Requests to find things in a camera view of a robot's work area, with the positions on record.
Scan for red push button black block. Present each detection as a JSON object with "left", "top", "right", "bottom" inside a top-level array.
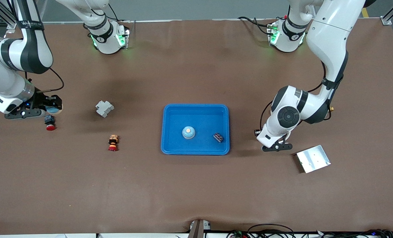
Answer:
[{"left": 44, "top": 114, "right": 56, "bottom": 131}]

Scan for silver metal plate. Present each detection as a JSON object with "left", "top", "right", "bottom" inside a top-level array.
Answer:
[{"left": 296, "top": 145, "right": 331, "bottom": 174}]

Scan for white grey plastic terminal block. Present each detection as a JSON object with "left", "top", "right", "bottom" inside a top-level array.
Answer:
[{"left": 95, "top": 100, "right": 115, "bottom": 118}]

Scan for blue plastic tray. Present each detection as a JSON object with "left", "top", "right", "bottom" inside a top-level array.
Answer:
[{"left": 161, "top": 104, "right": 230, "bottom": 156}]

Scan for orange red stacked button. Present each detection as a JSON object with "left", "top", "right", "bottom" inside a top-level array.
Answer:
[{"left": 108, "top": 134, "right": 119, "bottom": 152}]

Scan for brown table cover mat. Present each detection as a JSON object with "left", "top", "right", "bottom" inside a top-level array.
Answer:
[{"left": 0, "top": 18, "right": 393, "bottom": 236}]

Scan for cable bundle coloured connectors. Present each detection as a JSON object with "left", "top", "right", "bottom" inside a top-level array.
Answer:
[{"left": 226, "top": 230, "right": 250, "bottom": 238}]

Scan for grey brown mounting bracket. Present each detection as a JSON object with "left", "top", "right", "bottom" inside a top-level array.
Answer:
[{"left": 188, "top": 219, "right": 212, "bottom": 238}]

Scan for black cable bundle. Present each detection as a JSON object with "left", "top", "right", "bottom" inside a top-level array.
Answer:
[{"left": 315, "top": 229, "right": 393, "bottom": 238}]

